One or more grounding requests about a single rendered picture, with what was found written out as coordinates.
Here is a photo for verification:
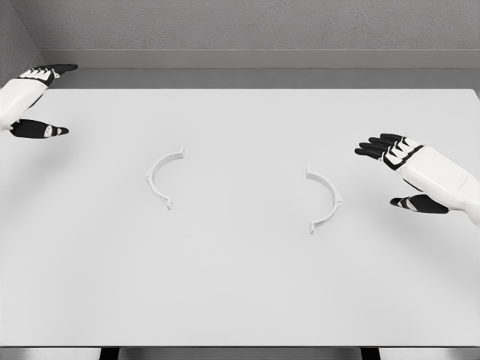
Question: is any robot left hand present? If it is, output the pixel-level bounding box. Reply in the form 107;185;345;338
0;63;79;140

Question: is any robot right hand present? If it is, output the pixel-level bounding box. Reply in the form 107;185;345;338
353;132;480;215

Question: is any white half-ring pipe clamp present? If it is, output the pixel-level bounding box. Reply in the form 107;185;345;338
144;145;186;212
305;165;344;236

